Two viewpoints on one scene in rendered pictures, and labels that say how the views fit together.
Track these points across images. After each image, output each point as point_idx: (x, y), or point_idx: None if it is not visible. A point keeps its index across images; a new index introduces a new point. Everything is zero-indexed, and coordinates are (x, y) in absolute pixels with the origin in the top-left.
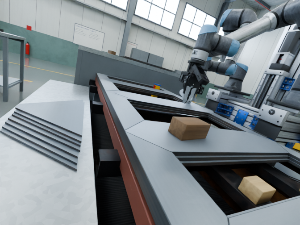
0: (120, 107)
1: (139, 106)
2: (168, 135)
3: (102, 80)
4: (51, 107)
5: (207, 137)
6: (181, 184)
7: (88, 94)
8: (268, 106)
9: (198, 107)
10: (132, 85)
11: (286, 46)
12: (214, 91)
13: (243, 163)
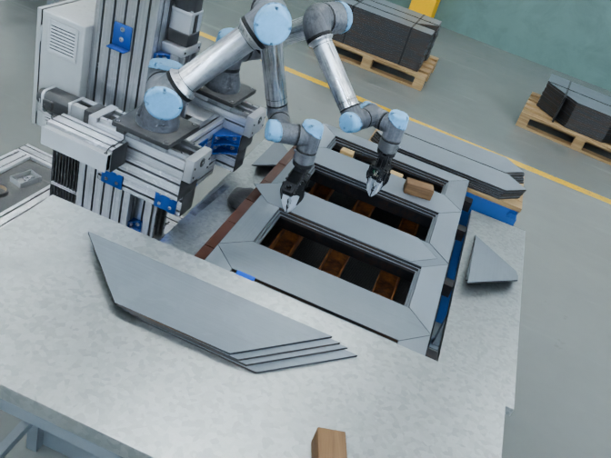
0: (449, 229)
1: None
2: (433, 199)
3: (431, 313)
4: (495, 270)
5: (399, 185)
6: (455, 189)
7: (446, 329)
8: (257, 116)
9: (288, 198)
10: (352, 296)
11: (201, 0)
12: (204, 159)
13: None
